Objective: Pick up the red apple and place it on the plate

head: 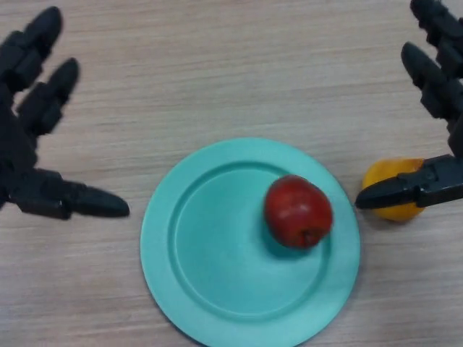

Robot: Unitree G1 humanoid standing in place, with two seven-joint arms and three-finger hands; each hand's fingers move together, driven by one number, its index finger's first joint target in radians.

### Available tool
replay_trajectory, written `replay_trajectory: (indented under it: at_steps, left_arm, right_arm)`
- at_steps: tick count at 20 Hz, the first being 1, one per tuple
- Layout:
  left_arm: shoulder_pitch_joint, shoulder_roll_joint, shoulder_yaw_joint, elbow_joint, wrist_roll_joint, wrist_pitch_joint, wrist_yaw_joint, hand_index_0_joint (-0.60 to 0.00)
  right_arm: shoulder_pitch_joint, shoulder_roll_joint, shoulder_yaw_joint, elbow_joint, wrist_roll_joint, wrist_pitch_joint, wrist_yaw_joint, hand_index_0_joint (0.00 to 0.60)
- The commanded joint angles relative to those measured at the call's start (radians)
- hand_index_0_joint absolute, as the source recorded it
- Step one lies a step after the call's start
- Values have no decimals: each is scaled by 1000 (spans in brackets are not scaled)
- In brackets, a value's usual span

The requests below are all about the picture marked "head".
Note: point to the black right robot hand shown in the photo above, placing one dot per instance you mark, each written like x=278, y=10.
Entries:
x=441, y=83

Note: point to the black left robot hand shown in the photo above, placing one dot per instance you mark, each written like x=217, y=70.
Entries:
x=21, y=144

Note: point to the red apple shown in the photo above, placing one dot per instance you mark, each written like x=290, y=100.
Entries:
x=298, y=211

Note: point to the green round plate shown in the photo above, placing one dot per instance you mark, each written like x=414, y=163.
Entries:
x=217, y=253

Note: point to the yellow pear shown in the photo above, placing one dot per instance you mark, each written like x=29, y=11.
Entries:
x=388, y=172

